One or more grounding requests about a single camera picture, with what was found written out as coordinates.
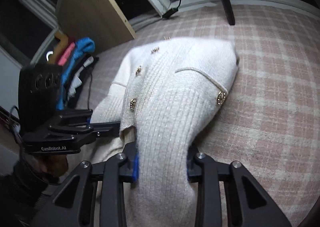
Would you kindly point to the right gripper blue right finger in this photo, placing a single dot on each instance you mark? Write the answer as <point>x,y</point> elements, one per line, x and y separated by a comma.
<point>193,170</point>

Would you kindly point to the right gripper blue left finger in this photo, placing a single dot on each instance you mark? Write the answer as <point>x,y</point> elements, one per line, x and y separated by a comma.
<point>130,170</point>

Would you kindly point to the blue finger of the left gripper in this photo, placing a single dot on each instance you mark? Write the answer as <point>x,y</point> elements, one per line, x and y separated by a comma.
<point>79,115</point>
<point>106,129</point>

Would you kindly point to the cream ribbed knit sweater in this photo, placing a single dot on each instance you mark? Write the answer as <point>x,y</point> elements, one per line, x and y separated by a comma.
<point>164,94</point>

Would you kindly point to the person left hand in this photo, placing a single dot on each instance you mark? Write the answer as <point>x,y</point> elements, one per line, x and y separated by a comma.
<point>55,165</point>

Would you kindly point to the navy folded garment bottom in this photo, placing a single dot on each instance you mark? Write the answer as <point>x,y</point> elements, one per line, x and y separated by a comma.
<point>84,76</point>

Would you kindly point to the white folded garment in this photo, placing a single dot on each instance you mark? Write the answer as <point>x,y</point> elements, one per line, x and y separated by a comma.
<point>74,79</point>

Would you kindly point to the red jacket on pile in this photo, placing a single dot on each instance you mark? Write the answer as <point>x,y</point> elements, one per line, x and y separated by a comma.
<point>64,58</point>

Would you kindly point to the pink plaid woven mat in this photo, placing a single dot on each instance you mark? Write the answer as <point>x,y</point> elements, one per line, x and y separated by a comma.
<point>270,119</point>

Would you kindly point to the large light wooden board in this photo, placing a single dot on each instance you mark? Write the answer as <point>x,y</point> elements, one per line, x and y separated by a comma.
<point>101,20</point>

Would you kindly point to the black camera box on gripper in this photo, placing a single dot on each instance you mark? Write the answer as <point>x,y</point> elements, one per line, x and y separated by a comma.
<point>38,88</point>

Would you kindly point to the black inline cable switch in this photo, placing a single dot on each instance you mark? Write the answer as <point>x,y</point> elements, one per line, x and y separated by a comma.
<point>169,13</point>

